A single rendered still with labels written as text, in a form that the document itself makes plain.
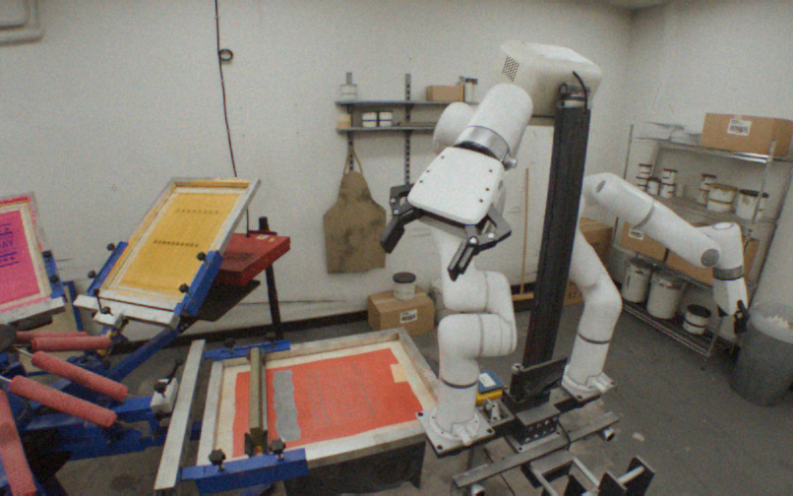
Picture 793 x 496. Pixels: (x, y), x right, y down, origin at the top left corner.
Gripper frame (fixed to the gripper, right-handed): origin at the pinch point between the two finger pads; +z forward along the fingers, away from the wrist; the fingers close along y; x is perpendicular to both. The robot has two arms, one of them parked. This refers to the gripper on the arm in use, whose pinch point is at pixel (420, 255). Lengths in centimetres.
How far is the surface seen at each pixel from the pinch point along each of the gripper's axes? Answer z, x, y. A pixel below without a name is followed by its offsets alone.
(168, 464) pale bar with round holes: 63, -46, 51
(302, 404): 35, -81, 45
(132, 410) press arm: 65, -52, 79
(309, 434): 40, -74, 34
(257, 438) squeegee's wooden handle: 47, -61, 41
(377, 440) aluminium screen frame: 30, -74, 14
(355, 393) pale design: 23, -89, 34
